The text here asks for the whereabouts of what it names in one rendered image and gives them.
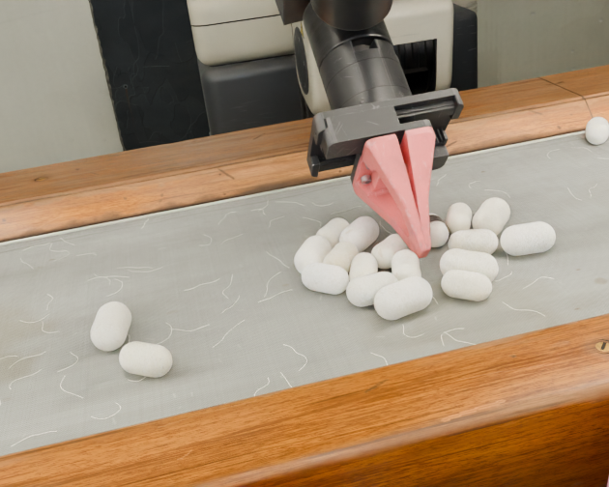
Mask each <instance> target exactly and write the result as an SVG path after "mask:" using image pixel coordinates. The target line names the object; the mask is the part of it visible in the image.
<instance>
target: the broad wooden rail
mask: <svg viewBox="0 0 609 487"><path fill-rule="evenodd" d="M458 93H459V95H460V98H461V99H462V101H463V104H464V107H463V109H462V111H461V114H460V116H459V118H458V119H454V120H452V119H450V121H449V124H448V126H447V128H446V130H445V132H446V134H447V137H448V141H447V144H446V147H447V150H448V153H449V157H452V156H457V155H463V154H468V153H472V152H477V151H482V150H488V149H493V148H498V147H503V146H507V145H513V144H518V143H523V142H528V141H533V140H539V139H543V138H548V137H553V136H558V135H564V134H569V133H574V132H578V131H583V130H586V125H587V124H588V122H589V121H590V120H591V119H592V118H594V117H601V118H604V119H605V120H606V121H607V122H608V124H609V65H606V66H600V67H595V68H589V69H583V70H579V71H573V72H563V73H557V74H552V75H546V76H542V77H536V78H530V79H525V80H519V81H514V82H509V83H503V84H498V85H492V86H486V87H481V88H476V89H471V90H465V91H459V92H458ZM312 120H313V118H308V119H302V120H297V121H292V122H286V123H280V124H275V125H269V126H265V127H259V128H253V129H243V130H238V131H232V132H227V133H222V134H216V135H211V136H205V137H199V138H194V139H189V140H184V141H180V142H175V143H170V144H162V145H157V146H151V147H145V148H140V149H134V150H128V151H124V152H118V153H113V154H107V155H101V156H96V157H90V158H81V159H75V160H70V161H64V162H59V163H53V164H48V165H43V166H37V167H32V168H26V169H20V170H16V171H10V172H4V173H0V243H4V242H9V241H15V240H20V239H25V238H30V237H35V236H40V235H45V234H50V233H55V232H60V231H66V230H71V229H75V228H80V227H85V226H91V225H96V224H101V223H106V222H110V221H116V220H121V219H126V218H131V217H136V216H142V215H150V214H155V213H160V212H166V211H171V210H176V209H181V208H185V207H191V206H196V205H201V204H206V203H211V202H217V201H221V200H226V199H231V198H236V197H242V196H247V195H251V194H256V193H261V192H267V191H272V190H277V189H282V188H287V187H292V186H301V185H306V184H311V183H317V182H322V181H327V180H331V179H336V178H342V177H347V176H351V173H352V169H353V166H354V165H351V166H346V167H341V168H336V169H332V170H327V171H322V172H319V173H318V177H312V176H311V174H310V171H309V167H308V164H307V161H306V158H307V152H308V145H309V138H310V133H311V126H312Z"/></svg>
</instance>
